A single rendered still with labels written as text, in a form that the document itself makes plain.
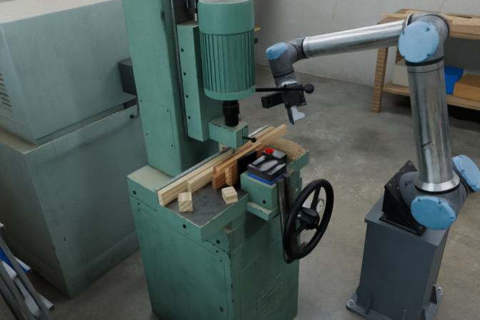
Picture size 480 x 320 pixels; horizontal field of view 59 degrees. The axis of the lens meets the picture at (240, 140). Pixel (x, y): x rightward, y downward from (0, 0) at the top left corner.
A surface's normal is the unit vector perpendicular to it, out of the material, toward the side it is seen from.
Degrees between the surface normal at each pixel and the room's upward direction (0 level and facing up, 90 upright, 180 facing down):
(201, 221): 0
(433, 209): 97
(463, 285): 0
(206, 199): 0
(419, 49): 85
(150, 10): 90
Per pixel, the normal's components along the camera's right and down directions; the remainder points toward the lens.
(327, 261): -0.04, -0.88
